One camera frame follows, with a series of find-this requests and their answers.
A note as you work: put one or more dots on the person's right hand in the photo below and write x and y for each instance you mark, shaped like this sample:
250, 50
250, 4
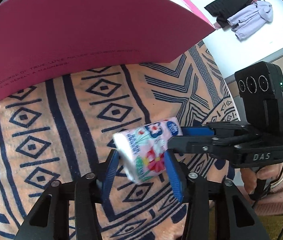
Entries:
247, 180

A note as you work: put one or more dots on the purple jacket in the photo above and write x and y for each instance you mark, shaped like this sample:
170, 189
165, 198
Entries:
249, 17

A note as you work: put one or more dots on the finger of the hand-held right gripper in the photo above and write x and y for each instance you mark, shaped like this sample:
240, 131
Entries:
196, 131
189, 145

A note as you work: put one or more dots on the olive green cloth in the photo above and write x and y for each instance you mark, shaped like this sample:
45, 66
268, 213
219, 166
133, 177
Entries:
269, 225

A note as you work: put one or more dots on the floral tissue pack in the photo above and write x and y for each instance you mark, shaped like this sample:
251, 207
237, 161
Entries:
144, 150

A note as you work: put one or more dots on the pink cardboard box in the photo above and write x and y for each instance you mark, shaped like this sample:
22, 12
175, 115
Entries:
81, 30

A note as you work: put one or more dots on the black jacket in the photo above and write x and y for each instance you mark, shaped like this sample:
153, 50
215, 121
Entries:
226, 5

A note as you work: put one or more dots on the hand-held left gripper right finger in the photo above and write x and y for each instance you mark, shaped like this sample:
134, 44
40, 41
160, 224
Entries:
174, 177

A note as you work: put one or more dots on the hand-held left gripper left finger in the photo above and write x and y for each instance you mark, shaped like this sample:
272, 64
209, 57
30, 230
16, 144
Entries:
110, 175

